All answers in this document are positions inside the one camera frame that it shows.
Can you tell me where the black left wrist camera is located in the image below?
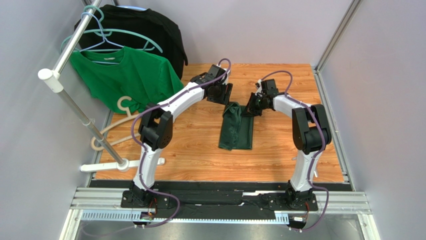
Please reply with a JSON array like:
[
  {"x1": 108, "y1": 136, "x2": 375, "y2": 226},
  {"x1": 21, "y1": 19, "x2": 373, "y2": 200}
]
[{"x1": 201, "y1": 65, "x2": 227, "y2": 84}]

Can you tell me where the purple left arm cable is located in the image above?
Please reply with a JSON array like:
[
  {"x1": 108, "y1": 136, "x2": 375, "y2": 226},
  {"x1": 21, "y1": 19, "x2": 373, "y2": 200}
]
[{"x1": 130, "y1": 58, "x2": 233, "y2": 229}]

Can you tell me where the black t-shirt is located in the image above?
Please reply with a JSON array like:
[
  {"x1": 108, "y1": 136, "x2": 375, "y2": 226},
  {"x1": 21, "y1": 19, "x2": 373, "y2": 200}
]
[{"x1": 75, "y1": 4, "x2": 189, "y2": 81}]

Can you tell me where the dark green cloth napkin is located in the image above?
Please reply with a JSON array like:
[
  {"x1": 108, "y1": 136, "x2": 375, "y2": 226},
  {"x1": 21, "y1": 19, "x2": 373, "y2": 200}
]
[{"x1": 218, "y1": 101, "x2": 254, "y2": 151}]

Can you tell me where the aluminium frame rail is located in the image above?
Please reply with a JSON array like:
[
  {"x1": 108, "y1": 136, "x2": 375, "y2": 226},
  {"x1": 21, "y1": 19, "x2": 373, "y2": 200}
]
[{"x1": 71, "y1": 187, "x2": 372, "y2": 224}]

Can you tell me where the light blue wire hanger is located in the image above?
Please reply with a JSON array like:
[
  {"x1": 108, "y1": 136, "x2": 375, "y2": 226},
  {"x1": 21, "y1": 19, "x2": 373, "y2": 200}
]
[{"x1": 77, "y1": 9, "x2": 124, "y2": 52}]

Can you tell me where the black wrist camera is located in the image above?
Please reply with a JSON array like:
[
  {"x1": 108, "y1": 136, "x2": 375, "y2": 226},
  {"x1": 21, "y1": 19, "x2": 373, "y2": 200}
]
[
  {"x1": 260, "y1": 79, "x2": 279, "y2": 96},
  {"x1": 201, "y1": 65, "x2": 227, "y2": 84}
]

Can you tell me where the teal plastic hanger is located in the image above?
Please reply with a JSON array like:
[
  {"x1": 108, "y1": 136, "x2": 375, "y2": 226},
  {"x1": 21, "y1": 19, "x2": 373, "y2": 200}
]
[{"x1": 60, "y1": 4, "x2": 164, "y2": 55}]

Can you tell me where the bright green t-shirt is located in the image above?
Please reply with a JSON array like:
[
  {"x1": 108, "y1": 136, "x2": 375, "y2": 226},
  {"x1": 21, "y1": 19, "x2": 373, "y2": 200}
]
[{"x1": 69, "y1": 47, "x2": 184, "y2": 114}]

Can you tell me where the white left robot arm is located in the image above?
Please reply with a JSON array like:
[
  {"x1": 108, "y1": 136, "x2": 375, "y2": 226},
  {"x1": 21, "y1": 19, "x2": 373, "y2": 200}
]
[{"x1": 129, "y1": 81, "x2": 233, "y2": 202}]

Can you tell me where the beige plastic hanger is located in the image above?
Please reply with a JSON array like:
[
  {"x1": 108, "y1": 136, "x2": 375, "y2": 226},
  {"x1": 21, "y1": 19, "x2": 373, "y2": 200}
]
[{"x1": 90, "y1": 95, "x2": 142, "y2": 152}]

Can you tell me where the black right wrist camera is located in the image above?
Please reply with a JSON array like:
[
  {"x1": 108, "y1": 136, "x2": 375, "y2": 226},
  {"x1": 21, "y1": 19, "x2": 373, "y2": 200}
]
[{"x1": 260, "y1": 79, "x2": 279, "y2": 96}]

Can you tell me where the white metal clothes rack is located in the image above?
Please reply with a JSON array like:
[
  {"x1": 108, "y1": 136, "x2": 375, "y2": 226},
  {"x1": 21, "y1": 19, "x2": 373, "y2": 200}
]
[{"x1": 37, "y1": 0, "x2": 166, "y2": 173}]

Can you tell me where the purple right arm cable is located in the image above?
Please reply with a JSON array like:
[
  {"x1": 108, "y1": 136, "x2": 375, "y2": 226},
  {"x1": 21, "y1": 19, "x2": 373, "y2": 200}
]
[{"x1": 257, "y1": 70, "x2": 330, "y2": 232}]

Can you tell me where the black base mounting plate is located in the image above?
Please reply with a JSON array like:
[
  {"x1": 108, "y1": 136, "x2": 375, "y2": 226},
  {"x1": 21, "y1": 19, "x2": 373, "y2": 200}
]
[{"x1": 120, "y1": 189, "x2": 319, "y2": 211}]

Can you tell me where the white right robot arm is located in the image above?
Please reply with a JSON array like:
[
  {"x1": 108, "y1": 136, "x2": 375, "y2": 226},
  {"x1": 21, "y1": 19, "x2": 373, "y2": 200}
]
[{"x1": 244, "y1": 92, "x2": 332, "y2": 202}]

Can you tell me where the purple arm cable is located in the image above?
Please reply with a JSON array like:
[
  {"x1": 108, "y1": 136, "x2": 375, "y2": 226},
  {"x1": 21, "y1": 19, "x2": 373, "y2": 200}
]
[
  {"x1": 257, "y1": 70, "x2": 330, "y2": 232},
  {"x1": 130, "y1": 58, "x2": 233, "y2": 229}
]

